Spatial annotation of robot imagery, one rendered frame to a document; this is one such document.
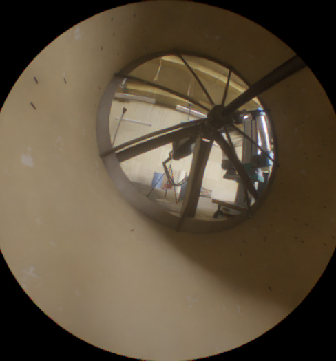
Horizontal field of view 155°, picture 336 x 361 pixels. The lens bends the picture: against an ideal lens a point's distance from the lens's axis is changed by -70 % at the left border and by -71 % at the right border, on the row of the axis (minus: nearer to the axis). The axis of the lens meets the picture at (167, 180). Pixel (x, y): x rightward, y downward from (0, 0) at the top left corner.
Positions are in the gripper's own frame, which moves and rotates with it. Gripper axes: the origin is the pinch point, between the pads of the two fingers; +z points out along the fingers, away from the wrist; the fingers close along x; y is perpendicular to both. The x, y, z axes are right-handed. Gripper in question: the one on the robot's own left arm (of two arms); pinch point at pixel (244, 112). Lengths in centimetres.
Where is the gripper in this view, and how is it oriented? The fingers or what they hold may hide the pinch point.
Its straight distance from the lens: 112.1
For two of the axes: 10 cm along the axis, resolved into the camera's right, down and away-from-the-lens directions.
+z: 1.8, 0.2, -9.8
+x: -3.8, -9.2, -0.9
